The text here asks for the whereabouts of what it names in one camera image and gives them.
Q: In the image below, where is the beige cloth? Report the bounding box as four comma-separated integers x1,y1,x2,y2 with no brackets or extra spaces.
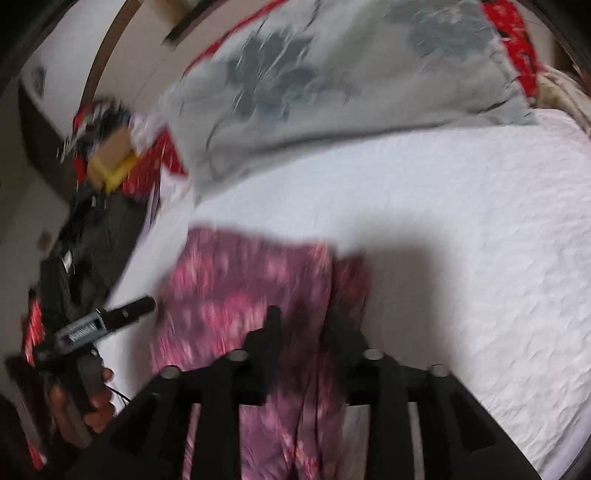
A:
534,67,591,137

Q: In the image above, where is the red floral bedsheet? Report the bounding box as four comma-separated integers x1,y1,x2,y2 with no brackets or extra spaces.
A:
121,0,542,200

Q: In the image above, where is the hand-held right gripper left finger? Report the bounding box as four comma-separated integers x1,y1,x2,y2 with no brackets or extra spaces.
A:
69,305,283,480

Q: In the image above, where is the brown door frame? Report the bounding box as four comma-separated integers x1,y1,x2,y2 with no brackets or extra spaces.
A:
85,0,141,103

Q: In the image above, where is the cardboard box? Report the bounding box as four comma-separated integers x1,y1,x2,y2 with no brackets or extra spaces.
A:
87,126,134,184

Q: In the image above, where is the white quilted mattress cover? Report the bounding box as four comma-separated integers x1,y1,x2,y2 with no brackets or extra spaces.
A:
110,107,591,480

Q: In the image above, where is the pink floral garment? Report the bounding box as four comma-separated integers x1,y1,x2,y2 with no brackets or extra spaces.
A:
148,225,371,480

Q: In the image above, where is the black bag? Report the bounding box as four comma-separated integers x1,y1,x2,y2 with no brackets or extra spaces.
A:
39,191,147,326

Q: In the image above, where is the person's left hand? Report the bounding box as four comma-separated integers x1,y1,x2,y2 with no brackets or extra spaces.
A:
50,367,117,435

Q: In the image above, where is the dark clutter pile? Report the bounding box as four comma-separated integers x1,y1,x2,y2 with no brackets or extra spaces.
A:
56,98,136,160

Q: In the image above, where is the white cloth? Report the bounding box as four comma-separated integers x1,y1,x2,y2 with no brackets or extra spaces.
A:
130,114,164,145

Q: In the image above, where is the yellow box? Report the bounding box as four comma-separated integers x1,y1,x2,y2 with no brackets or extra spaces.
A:
89,154,140,195

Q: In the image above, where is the grey floral blanket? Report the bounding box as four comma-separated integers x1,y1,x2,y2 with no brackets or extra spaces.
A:
158,0,540,206

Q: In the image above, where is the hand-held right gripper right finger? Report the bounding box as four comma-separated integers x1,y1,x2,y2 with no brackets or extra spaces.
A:
323,311,542,480

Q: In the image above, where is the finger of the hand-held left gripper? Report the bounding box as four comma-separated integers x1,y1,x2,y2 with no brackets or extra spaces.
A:
104,296,157,331

